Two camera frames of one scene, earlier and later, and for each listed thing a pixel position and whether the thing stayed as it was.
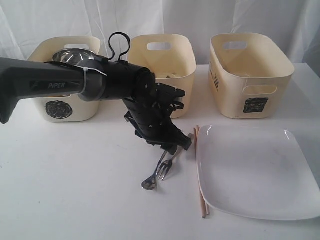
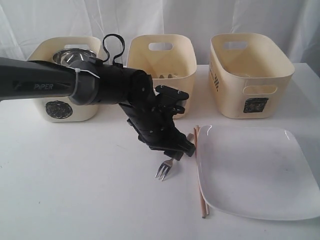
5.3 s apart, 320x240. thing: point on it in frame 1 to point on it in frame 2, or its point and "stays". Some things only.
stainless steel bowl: (73, 56) stays
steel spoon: (150, 184) to (170, 76)
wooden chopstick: (199, 174) stays
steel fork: (167, 164) stays
